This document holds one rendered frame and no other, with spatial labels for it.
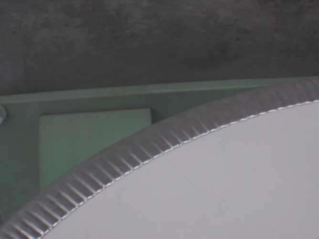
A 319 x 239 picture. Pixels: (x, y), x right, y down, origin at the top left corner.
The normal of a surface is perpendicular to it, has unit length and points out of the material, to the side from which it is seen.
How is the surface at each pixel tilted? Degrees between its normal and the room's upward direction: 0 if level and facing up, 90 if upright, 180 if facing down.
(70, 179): 92
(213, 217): 90
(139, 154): 92
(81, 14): 0
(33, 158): 0
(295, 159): 90
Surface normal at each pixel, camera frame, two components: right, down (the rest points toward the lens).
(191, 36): 0.13, 0.70
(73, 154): 0.03, -0.71
